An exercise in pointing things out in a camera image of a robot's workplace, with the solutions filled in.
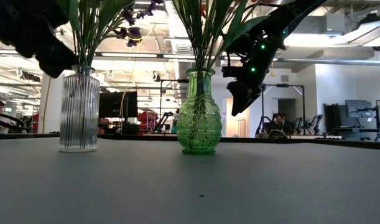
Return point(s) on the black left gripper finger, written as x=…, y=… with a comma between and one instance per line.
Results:
x=57, y=63

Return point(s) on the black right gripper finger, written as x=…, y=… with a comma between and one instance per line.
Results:
x=242, y=98

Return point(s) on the clear ribbed glass vase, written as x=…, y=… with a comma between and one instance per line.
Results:
x=79, y=118

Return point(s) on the purple artificial flower bunch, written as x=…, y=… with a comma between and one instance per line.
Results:
x=151, y=5
x=134, y=32

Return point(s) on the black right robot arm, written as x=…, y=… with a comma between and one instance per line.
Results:
x=301, y=9

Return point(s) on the black background robot arm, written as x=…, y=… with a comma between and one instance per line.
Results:
x=164, y=119
x=314, y=123

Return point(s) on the green patterned glass vase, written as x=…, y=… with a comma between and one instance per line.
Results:
x=199, y=124

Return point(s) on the black monitor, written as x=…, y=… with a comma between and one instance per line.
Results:
x=118, y=104

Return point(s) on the grey ceiling pipe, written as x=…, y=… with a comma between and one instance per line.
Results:
x=332, y=61

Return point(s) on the red tool cart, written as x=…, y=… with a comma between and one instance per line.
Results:
x=147, y=118

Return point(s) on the blue-grey table mat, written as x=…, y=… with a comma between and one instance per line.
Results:
x=189, y=186

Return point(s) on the black metal frame stand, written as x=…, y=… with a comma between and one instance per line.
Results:
x=283, y=85

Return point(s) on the black aluminium table frame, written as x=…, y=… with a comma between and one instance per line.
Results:
x=270, y=140

